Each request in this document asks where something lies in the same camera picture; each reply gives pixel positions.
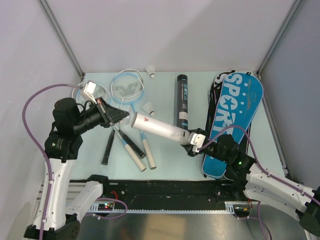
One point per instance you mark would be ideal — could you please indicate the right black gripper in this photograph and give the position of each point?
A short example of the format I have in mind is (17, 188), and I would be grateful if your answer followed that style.
(189, 151)

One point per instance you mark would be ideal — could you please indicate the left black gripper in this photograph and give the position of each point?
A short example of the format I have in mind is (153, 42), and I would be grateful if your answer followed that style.
(115, 115)

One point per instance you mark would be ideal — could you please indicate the white shuttlecock tube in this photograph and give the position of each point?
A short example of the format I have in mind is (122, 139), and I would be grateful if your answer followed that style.
(151, 125)

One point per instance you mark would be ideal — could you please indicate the white shuttlecock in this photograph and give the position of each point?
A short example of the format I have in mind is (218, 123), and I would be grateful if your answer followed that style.
(124, 122)
(151, 70)
(148, 108)

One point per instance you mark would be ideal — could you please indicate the black shuttlecock tube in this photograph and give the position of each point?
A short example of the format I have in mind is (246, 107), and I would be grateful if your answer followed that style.
(181, 102)

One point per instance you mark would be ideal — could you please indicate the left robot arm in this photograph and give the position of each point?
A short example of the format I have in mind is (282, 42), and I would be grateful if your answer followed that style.
(54, 219)

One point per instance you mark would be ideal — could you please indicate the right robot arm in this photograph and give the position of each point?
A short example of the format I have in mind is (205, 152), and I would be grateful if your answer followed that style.
(257, 182)

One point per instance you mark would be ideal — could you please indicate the transparent tube cap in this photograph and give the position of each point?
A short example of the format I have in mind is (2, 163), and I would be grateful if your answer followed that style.
(127, 129)

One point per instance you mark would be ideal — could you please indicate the blue racket left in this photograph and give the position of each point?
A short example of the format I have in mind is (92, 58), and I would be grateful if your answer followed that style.
(133, 150)

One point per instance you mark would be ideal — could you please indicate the blue racket white grip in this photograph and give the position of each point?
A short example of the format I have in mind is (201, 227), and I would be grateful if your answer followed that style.
(127, 89)

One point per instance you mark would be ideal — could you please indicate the blue racket bag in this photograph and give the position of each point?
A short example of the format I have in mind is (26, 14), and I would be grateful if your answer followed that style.
(240, 96)

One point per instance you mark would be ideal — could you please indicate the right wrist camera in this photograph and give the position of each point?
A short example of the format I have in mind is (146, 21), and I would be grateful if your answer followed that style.
(196, 140)

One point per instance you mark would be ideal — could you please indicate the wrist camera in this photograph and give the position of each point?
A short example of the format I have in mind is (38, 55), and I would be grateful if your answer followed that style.
(87, 92)
(196, 140)

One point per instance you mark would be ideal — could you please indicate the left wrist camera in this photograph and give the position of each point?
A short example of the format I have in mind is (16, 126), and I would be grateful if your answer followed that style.
(87, 92)

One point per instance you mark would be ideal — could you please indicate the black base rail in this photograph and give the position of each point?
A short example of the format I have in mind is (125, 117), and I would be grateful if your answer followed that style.
(172, 194)

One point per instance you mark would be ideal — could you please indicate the white cable duct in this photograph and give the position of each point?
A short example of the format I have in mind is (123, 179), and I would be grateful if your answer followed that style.
(228, 209)

